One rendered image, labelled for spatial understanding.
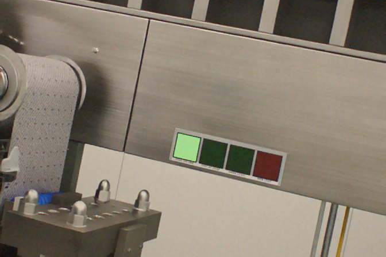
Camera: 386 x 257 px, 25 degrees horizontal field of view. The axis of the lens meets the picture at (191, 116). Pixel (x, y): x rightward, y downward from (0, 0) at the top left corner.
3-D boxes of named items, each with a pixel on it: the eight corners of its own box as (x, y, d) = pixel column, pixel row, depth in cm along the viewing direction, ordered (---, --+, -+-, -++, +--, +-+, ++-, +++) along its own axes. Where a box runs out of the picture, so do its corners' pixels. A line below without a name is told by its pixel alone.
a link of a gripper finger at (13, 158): (35, 147, 166) (9, 148, 157) (29, 177, 166) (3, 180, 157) (20, 144, 167) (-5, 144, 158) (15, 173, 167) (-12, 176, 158)
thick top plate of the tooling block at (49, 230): (-1, 242, 159) (6, 210, 159) (92, 220, 197) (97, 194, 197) (77, 265, 154) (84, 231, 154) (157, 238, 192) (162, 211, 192)
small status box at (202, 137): (168, 159, 187) (174, 127, 187) (169, 159, 188) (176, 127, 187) (280, 186, 179) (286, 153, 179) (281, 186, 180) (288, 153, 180)
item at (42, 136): (-2, 204, 164) (16, 108, 163) (56, 195, 187) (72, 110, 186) (0, 204, 164) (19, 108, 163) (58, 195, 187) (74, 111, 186)
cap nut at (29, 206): (14, 211, 160) (19, 187, 159) (24, 210, 163) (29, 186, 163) (31, 216, 158) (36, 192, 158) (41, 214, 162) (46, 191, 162)
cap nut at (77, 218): (62, 223, 158) (67, 199, 157) (72, 221, 161) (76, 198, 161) (80, 228, 156) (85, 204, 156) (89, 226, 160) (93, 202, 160)
